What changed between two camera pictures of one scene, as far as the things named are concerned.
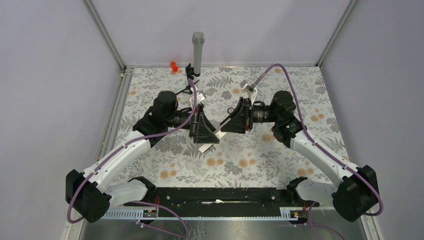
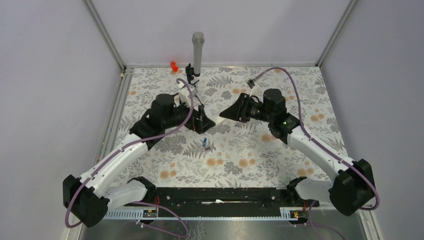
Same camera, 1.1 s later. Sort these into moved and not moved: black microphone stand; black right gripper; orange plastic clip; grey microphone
Moved: black right gripper
Not moved: orange plastic clip; black microphone stand; grey microphone
